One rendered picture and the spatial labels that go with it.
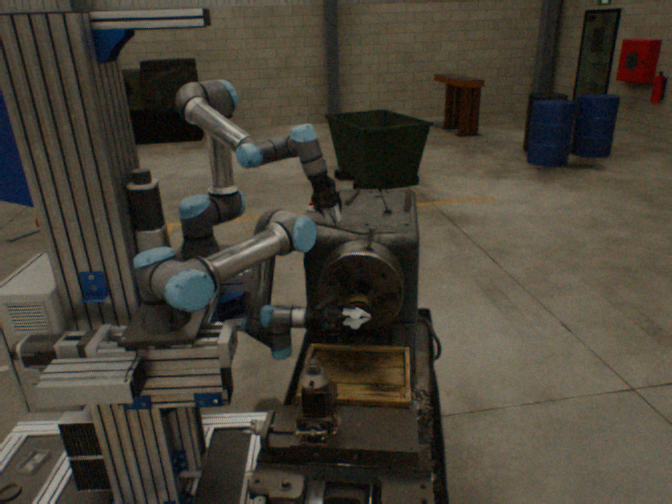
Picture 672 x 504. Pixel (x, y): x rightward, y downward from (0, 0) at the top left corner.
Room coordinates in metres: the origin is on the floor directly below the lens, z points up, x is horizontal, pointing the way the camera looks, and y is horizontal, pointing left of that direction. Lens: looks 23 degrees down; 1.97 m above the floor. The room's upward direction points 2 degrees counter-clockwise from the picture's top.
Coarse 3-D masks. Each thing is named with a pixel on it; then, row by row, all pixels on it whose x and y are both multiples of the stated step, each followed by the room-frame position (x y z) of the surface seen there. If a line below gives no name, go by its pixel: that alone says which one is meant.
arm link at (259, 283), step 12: (264, 216) 1.64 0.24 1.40; (264, 228) 1.61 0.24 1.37; (264, 264) 1.63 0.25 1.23; (264, 276) 1.62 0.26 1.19; (252, 288) 1.63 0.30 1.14; (264, 288) 1.61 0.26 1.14; (252, 300) 1.61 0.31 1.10; (264, 300) 1.61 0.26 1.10; (252, 312) 1.60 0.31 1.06; (252, 324) 1.59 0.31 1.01; (252, 336) 1.59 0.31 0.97
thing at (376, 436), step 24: (288, 408) 1.21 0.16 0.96; (360, 408) 1.19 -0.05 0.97; (384, 408) 1.18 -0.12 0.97; (264, 432) 1.10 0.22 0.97; (288, 432) 1.10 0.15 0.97; (360, 432) 1.09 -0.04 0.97; (384, 432) 1.09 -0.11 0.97; (408, 432) 1.08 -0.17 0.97; (312, 456) 1.05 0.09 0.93; (336, 456) 1.04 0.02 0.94; (360, 456) 1.03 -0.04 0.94; (384, 456) 1.03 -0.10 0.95; (408, 456) 1.02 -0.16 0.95
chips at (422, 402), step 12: (420, 384) 1.76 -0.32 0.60; (420, 396) 1.73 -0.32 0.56; (432, 396) 1.75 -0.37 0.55; (420, 408) 1.64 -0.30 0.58; (432, 408) 1.67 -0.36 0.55; (432, 420) 1.58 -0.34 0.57; (432, 432) 1.52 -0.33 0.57; (432, 444) 1.44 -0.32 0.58; (432, 456) 1.40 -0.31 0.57; (432, 468) 1.36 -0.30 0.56; (432, 480) 1.31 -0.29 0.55
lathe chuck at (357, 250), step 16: (336, 256) 1.72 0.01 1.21; (352, 256) 1.68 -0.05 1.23; (368, 256) 1.67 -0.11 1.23; (384, 256) 1.70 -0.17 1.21; (352, 272) 1.68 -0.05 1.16; (368, 272) 1.67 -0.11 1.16; (384, 272) 1.67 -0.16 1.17; (400, 272) 1.71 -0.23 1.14; (320, 288) 1.69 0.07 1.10; (336, 288) 1.69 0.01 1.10; (384, 304) 1.67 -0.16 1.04; (400, 304) 1.66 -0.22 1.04; (368, 320) 1.67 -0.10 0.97; (384, 320) 1.67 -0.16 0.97
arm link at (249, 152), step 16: (192, 96) 1.82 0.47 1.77; (192, 112) 1.78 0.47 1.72; (208, 112) 1.75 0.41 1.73; (208, 128) 1.72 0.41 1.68; (224, 128) 1.69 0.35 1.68; (240, 128) 1.70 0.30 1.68; (224, 144) 1.68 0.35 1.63; (240, 144) 1.63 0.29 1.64; (256, 144) 1.61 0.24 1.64; (272, 144) 1.65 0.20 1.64; (240, 160) 1.59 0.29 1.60; (256, 160) 1.58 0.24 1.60; (272, 160) 1.64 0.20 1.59
